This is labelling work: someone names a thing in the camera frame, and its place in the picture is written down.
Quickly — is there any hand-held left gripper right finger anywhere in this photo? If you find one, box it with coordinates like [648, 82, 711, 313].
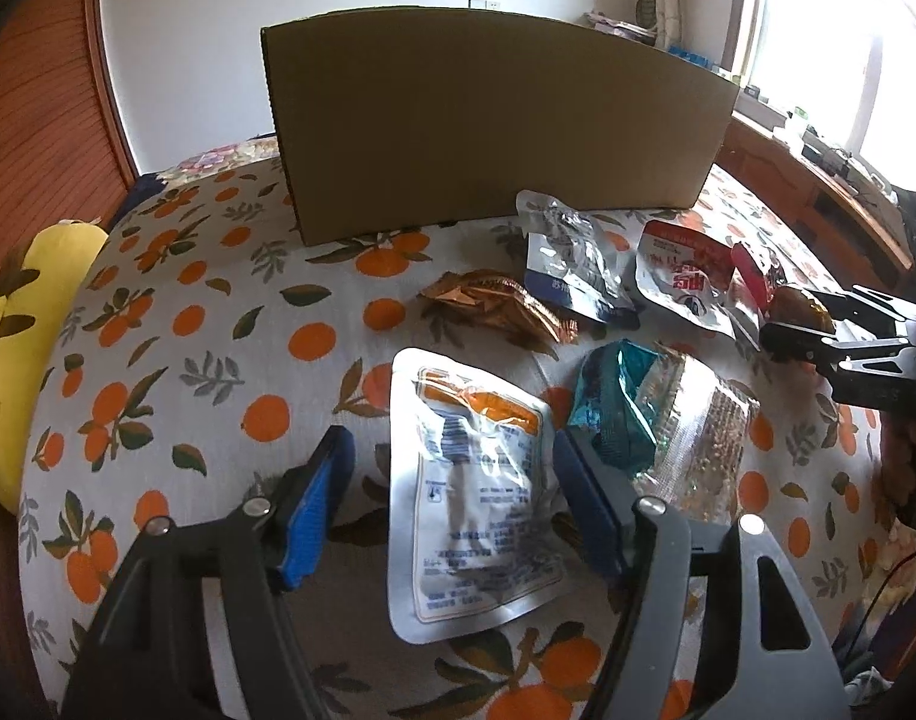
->
[552, 427, 853, 720]

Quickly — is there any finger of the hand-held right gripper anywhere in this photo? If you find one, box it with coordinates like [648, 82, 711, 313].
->
[759, 321, 916, 377]
[803, 285, 916, 338]

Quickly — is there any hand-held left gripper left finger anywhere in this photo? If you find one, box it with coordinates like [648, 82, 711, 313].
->
[56, 424, 358, 720]

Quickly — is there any red clear snack packet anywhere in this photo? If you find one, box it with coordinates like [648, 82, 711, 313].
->
[730, 240, 834, 350]

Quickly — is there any silver packet with orange label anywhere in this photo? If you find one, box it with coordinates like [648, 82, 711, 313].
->
[389, 347, 571, 644]

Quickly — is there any white and red snack packet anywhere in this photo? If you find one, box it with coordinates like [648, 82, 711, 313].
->
[636, 217, 738, 338]

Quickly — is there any brown cardboard box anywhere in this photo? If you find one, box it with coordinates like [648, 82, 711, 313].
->
[261, 6, 735, 247]

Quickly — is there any wooden cabinet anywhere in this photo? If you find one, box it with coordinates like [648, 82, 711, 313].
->
[717, 112, 916, 293]

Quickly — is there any black device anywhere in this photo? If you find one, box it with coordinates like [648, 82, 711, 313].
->
[803, 127, 857, 173]

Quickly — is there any orange fruit print bedsheet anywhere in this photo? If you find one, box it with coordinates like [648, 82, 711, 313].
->
[19, 157, 916, 720]

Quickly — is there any orange foil snack packet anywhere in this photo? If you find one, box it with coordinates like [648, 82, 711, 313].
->
[417, 268, 580, 350]

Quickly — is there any silver and blue snack packet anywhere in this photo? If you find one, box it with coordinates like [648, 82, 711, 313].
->
[516, 190, 643, 329]

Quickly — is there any window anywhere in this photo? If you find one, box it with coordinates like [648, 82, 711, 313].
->
[743, 0, 916, 181]

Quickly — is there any yellow plush toy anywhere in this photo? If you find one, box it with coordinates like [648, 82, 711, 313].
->
[0, 219, 110, 515]

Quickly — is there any dark blue cloth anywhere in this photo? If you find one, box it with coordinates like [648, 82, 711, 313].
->
[113, 172, 166, 226]

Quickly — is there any floral quilt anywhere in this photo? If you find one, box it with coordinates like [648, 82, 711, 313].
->
[158, 139, 283, 181]

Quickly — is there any brown wooden panel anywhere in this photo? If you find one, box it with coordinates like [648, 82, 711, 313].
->
[0, 0, 140, 301]

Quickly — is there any black cable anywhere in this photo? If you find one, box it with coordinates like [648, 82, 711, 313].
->
[863, 544, 916, 616]

